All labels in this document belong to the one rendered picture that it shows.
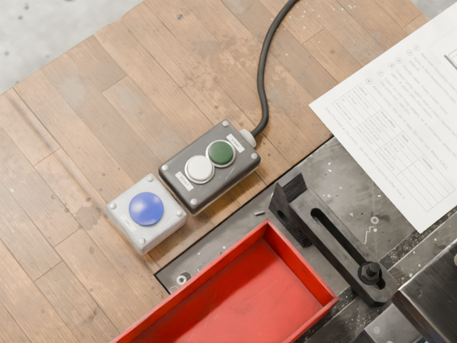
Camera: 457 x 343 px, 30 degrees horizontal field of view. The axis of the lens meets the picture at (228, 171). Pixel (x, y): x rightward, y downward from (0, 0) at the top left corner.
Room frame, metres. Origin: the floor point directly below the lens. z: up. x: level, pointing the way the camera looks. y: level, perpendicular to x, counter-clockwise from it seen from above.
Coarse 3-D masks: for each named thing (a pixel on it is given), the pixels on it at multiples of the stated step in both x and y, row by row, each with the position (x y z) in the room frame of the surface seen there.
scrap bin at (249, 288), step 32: (224, 256) 0.26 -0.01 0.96; (256, 256) 0.29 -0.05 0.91; (288, 256) 0.29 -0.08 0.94; (192, 288) 0.23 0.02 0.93; (224, 288) 0.24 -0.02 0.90; (256, 288) 0.25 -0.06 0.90; (288, 288) 0.26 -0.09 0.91; (320, 288) 0.25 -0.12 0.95; (160, 320) 0.19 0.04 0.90; (192, 320) 0.20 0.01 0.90; (224, 320) 0.21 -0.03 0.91; (256, 320) 0.21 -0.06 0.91; (288, 320) 0.22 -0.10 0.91
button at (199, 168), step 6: (192, 162) 0.38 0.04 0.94; (198, 162) 0.38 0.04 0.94; (204, 162) 0.38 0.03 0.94; (210, 162) 0.38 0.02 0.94; (192, 168) 0.37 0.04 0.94; (198, 168) 0.37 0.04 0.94; (204, 168) 0.37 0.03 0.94; (210, 168) 0.37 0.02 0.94; (192, 174) 0.36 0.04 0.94; (198, 174) 0.36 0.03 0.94; (204, 174) 0.36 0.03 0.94; (210, 174) 0.37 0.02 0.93; (198, 180) 0.36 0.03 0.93
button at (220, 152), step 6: (216, 144) 0.40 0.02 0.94; (222, 144) 0.40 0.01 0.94; (228, 144) 0.41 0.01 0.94; (210, 150) 0.39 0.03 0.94; (216, 150) 0.40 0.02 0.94; (222, 150) 0.40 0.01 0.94; (228, 150) 0.40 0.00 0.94; (210, 156) 0.39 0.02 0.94; (216, 156) 0.39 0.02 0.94; (222, 156) 0.39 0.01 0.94; (228, 156) 0.39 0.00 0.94; (216, 162) 0.38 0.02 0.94; (222, 162) 0.38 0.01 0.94; (228, 162) 0.39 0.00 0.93
